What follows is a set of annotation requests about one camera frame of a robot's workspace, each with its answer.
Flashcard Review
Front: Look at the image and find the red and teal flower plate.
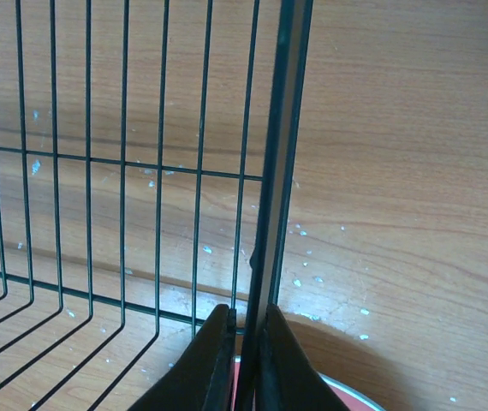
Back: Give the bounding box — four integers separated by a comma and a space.
232, 354, 382, 410

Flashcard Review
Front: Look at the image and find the black wire dish rack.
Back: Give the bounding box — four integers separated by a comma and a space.
0, 0, 316, 411

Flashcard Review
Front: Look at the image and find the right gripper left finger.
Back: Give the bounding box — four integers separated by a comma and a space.
130, 304, 236, 410

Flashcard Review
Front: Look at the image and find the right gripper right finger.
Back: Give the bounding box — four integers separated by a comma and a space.
255, 304, 348, 411

